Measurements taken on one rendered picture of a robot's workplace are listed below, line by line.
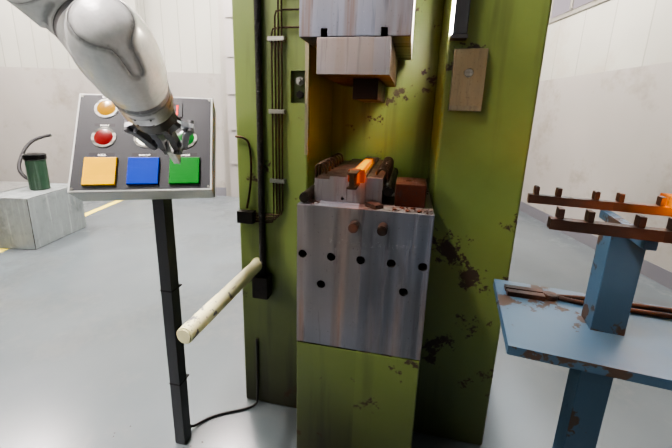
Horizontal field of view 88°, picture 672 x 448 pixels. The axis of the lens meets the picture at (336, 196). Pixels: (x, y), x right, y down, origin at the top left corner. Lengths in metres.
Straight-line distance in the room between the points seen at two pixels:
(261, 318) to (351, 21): 1.07
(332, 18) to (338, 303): 0.79
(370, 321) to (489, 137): 0.65
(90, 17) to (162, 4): 4.75
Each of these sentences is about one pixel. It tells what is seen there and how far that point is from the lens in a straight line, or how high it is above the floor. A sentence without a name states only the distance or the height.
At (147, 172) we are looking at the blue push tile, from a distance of 1.03.
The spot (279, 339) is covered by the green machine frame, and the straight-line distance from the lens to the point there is 1.48.
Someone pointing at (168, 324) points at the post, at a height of 0.48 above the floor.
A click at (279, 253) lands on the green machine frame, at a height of 0.67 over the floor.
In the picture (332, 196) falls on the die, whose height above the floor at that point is 0.93.
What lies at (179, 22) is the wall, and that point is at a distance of 5.18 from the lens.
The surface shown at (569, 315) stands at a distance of 0.98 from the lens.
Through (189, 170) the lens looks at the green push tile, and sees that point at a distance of 1.01.
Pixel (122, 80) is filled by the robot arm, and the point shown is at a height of 1.20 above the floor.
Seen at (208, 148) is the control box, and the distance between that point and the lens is 1.03.
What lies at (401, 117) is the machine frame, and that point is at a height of 1.16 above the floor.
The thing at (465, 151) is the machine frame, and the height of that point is 1.07.
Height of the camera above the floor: 1.17
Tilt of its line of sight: 14 degrees down
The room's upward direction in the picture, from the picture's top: 2 degrees clockwise
